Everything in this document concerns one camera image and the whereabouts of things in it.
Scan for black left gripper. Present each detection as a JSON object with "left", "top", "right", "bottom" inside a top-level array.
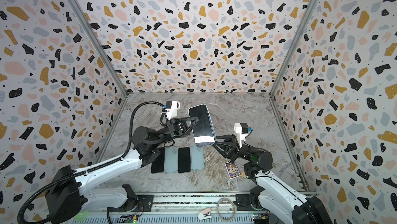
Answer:
[{"left": 151, "top": 120, "right": 199, "bottom": 150}]

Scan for black phone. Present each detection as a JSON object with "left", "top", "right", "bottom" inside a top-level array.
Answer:
[{"left": 188, "top": 104, "right": 216, "bottom": 147}]

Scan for small phone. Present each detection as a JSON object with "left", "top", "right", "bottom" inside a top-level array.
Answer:
[{"left": 177, "top": 147, "right": 191, "bottom": 173}]

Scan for pale green phone case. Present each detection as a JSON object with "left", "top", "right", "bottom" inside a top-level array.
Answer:
[
  {"left": 164, "top": 146, "right": 178, "bottom": 173},
  {"left": 190, "top": 145, "right": 205, "bottom": 171}
]

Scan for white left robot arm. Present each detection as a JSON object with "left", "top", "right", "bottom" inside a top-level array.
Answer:
[{"left": 45, "top": 117, "right": 199, "bottom": 224}]

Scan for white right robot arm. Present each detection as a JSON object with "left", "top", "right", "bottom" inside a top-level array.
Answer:
[{"left": 213, "top": 135, "right": 332, "bottom": 224}]

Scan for purple playing card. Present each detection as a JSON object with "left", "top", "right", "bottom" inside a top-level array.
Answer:
[{"left": 225, "top": 162, "right": 241, "bottom": 179}]

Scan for white pink stapler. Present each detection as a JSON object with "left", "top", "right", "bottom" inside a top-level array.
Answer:
[{"left": 198, "top": 207, "right": 213, "bottom": 220}]

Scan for green tape roll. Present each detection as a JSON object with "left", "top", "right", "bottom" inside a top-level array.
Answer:
[{"left": 75, "top": 211, "right": 90, "bottom": 222}]

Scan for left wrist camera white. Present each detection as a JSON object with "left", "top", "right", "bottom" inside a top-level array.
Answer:
[{"left": 162, "top": 101, "right": 181, "bottom": 120}]

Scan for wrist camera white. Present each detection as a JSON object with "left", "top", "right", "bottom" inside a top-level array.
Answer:
[
  {"left": 162, "top": 101, "right": 181, "bottom": 120},
  {"left": 234, "top": 123, "right": 252, "bottom": 148}
]

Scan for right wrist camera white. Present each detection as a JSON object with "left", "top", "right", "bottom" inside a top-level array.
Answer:
[{"left": 234, "top": 123, "right": 252, "bottom": 148}]

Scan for coiled grey cable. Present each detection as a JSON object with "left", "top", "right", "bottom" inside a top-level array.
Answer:
[{"left": 216, "top": 197, "right": 239, "bottom": 223}]

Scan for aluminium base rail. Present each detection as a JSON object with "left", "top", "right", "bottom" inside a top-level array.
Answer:
[{"left": 66, "top": 191, "right": 320, "bottom": 224}]

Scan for aluminium corner post left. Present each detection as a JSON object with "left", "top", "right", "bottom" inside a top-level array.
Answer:
[{"left": 51, "top": 0, "right": 128, "bottom": 97}]

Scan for aluminium corner post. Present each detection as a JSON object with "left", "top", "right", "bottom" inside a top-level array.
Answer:
[
  {"left": 51, "top": 0, "right": 128, "bottom": 97},
  {"left": 268, "top": 0, "right": 329, "bottom": 97}
]

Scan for aluminium corner post right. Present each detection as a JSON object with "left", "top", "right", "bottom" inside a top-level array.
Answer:
[{"left": 268, "top": 0, "right": 329, "bottom": 97}]

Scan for black corrugated cable conduit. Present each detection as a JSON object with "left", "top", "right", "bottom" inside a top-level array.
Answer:
[{"left": 17, "top": 101, "right": 165, "bottom": 224}]

